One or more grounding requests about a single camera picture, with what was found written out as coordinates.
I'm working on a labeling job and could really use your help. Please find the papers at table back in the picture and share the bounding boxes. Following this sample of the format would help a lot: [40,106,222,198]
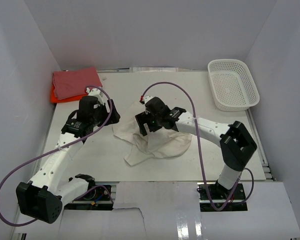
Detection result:
[129,66,179,73]

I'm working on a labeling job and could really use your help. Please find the white perforated plastic basket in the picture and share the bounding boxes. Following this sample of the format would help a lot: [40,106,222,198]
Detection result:
[207,59,260,112]

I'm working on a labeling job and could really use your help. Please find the folded red t shirt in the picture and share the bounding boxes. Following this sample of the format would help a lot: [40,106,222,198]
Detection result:
[52,67,102,100]

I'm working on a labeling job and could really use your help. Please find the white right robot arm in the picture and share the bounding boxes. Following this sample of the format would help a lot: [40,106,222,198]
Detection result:
[135,96,257,200]

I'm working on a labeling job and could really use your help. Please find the white t shirt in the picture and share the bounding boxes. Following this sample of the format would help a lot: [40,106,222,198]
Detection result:
[112,101,192,166]

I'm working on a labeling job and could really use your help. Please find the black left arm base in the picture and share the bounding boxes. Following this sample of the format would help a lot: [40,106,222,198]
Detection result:
[64,184,117,211]

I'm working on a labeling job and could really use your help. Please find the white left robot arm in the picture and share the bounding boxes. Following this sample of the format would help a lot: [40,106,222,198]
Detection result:
[16,86,120,224]

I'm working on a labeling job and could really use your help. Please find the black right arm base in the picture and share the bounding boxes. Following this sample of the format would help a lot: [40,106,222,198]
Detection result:
[197,183,248,213]

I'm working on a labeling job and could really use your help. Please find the folded orange t shirt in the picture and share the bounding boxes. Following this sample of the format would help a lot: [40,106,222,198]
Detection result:
[50,85,88,104]

